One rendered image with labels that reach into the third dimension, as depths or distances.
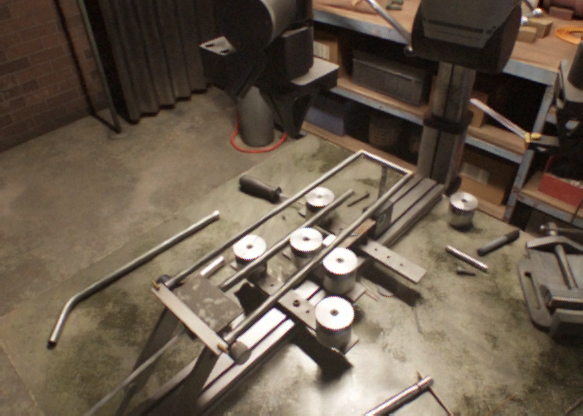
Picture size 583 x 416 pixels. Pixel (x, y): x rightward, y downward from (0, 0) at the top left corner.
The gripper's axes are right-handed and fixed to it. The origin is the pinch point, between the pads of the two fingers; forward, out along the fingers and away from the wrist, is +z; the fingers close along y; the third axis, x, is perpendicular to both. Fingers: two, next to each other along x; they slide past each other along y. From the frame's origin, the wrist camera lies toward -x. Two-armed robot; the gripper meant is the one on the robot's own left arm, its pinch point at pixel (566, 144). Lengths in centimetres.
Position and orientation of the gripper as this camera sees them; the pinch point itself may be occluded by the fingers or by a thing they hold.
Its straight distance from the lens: 66.7
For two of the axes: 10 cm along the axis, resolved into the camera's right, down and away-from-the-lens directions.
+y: 3.6, -6.6, 6.6
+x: -9.3, -2.0, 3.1
